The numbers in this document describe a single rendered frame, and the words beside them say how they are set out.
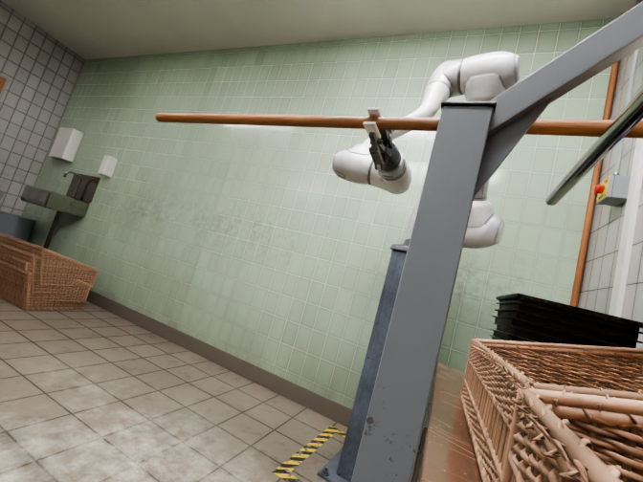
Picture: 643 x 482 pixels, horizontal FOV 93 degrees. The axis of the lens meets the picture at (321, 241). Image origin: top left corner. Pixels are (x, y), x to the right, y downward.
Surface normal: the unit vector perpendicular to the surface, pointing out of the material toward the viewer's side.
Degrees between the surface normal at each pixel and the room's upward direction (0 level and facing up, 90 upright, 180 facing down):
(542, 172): 90
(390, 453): 90
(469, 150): 90
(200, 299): 90
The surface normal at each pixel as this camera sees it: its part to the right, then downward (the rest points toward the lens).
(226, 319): -0.37, -0.22
